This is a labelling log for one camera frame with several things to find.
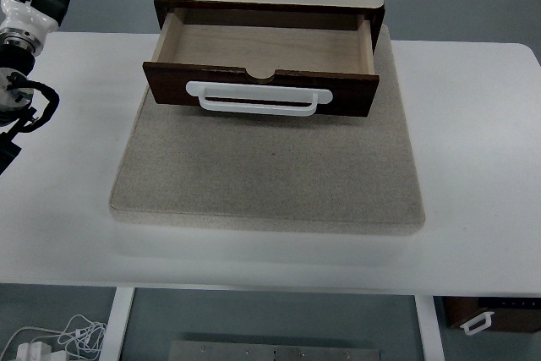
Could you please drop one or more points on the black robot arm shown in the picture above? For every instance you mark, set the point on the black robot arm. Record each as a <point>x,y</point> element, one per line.
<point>12,82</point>

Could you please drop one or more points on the grey fabric mat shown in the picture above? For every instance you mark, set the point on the grey fabric mat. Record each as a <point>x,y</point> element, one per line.
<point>270,166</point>

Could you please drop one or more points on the white power adapter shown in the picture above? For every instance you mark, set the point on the white power adapter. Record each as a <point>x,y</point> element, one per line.
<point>34,351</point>

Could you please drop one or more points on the white table leg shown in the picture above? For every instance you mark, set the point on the white table leg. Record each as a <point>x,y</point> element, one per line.
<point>429,327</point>
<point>118,323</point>

